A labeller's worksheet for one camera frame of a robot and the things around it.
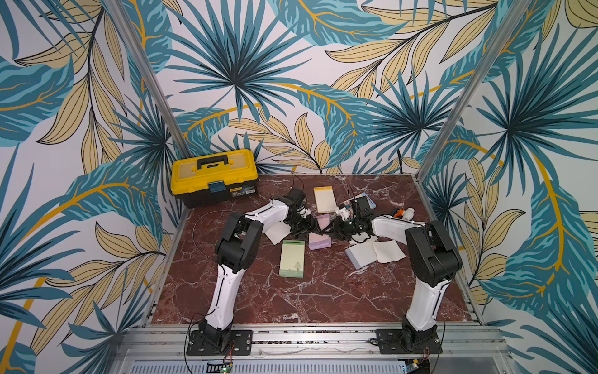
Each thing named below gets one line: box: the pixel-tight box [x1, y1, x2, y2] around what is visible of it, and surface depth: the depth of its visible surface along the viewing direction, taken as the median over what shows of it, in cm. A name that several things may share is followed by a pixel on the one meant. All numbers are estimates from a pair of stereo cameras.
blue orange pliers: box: [392, 208, 406, 219], surface depth 105 cm
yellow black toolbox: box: [170, 149, 259, 209], surface depth 100 cm
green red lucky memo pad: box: [278, 239, 306, 279], surface depth 92 cm
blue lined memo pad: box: [344, 241, 378, 271], surface depth 94 cm
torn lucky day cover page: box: [262, 213, 292, 246], surface depth 99 cm
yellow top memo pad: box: [313, 186, 338, 214], surface depth 112 cm
